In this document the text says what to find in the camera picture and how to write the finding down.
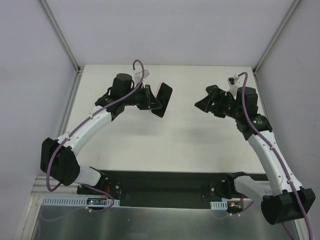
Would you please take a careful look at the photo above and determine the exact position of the black smartphone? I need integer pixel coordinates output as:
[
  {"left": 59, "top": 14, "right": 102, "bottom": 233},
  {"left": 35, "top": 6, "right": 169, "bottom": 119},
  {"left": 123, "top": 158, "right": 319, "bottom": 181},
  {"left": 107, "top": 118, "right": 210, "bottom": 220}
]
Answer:
[{"left": 150, "top": 82, "right": 173, "bottom": 118}]

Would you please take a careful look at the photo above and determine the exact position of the pink silicone phone case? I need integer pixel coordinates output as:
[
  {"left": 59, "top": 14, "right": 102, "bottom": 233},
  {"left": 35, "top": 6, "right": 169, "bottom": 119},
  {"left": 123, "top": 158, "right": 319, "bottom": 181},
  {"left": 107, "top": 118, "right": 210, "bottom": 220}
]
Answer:
[{"left": 149, "top": 81, "right": 174, "bottom": 119}]

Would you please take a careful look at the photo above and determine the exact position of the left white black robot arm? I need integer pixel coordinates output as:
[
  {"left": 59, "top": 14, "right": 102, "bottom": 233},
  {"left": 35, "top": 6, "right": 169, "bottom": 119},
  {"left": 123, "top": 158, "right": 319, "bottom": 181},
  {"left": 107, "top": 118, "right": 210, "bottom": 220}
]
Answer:
[{"left": 40, "top": 70, "right": 164, "bottom": 195}]

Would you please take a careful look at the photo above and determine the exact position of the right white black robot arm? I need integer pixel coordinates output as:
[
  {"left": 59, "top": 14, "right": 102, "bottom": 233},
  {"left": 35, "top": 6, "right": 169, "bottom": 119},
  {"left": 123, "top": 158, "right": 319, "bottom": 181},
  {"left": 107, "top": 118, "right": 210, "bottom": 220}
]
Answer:
[{"left": 195, "top": 85, "right": 316, "bottom": 225}]

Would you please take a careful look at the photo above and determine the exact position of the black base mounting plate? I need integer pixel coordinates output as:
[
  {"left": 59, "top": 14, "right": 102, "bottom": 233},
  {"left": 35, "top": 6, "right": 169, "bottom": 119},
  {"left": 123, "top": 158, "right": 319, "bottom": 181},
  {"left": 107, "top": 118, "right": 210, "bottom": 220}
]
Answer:
[{"left": 74, "top": 167, "right": 253, "bottom": 208}]

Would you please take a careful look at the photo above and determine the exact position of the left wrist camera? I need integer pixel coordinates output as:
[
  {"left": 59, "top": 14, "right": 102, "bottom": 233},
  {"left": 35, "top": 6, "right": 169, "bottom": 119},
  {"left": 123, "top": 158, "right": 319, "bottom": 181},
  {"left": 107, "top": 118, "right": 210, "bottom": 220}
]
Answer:
[{"left": 133, "top": 69, "right": 150, "bottom": 82}]

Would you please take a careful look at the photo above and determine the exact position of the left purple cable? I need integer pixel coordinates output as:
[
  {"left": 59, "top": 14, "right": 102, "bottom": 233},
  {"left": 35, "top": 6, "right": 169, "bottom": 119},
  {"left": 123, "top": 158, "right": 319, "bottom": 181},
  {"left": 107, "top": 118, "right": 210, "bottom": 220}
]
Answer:
[{"left": 46, "top": 59, "right": 146, "bottom": 213}]

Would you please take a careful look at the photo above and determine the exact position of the purple cable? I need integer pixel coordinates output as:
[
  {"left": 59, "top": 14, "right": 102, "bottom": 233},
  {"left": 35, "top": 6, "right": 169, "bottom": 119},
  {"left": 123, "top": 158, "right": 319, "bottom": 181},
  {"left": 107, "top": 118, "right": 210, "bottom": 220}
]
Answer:
[
  {"left": 46, "top": 59, "right": 146, "bottom": 213},
  {"left": 219, "top": 71, "right": 315, "bottom": 240}
]

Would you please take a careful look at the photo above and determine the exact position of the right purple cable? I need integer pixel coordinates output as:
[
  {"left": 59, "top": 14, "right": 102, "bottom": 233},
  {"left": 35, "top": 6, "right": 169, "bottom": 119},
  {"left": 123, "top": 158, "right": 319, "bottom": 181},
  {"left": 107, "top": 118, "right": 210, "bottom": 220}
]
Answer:
[{"left": 219, "top": 71, "right": 315, "bottom": 240}]

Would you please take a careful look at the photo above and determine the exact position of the left aluminium frame post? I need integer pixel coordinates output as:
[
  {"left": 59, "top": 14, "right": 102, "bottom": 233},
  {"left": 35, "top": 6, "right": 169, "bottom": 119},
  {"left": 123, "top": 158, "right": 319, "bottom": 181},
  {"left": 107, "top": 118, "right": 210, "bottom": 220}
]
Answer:
[{"left": 38, "top": 0, "right": 85, "bottom": 75}]

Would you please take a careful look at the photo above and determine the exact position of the aluminium frame post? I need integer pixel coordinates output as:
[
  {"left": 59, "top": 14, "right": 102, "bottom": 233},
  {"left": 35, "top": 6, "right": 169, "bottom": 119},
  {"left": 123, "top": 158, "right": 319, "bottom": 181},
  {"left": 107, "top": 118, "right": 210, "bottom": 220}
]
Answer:
[
  {"left": 38, "top": 0, "right": 85, "bottom": 75},
  {"left": 252, "top": 0, "right": 303, "bottom": 76}
]

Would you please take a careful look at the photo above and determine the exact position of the right white cable duct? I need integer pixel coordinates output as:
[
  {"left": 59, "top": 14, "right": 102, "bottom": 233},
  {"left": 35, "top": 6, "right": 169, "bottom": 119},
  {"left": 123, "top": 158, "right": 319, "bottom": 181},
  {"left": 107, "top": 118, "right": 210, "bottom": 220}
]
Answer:
[{"left": 210, "top": 200, "right": 228, "bottom": 211}]

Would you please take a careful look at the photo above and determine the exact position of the white cable duct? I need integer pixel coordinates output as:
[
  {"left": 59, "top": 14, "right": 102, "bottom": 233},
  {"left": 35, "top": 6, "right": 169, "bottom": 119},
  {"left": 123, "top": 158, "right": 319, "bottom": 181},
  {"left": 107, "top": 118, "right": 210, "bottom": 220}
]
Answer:
[
  {"left": 42, "top": 196, "right": 120, "bottom": 208},
  {"left": 210, "top": 200, "right": 228, "bottom": 211}
]

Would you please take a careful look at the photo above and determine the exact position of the right aluminium frame post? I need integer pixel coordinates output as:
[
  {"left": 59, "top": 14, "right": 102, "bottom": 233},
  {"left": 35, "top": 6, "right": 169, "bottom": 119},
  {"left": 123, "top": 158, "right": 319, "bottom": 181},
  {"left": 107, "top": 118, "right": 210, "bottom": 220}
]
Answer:
[{"left": 252, "top": 0, "right": 303, "bottom": 76}]

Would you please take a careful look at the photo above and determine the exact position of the front aluminium rail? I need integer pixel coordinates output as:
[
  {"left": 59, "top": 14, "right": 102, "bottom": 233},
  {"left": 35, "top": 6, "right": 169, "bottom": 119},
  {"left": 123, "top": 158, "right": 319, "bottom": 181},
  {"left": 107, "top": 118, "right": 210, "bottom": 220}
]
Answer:
[{"left": 31, "top": 174, "right": 83, "bottom": 196}]

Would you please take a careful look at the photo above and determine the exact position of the left white cable duct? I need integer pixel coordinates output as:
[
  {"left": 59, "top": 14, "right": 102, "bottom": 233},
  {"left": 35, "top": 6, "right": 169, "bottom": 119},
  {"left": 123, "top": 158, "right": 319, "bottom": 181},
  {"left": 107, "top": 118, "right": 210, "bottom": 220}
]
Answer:
[{"left": 42, "top": 196, "right": 120, "bottom": 208}]

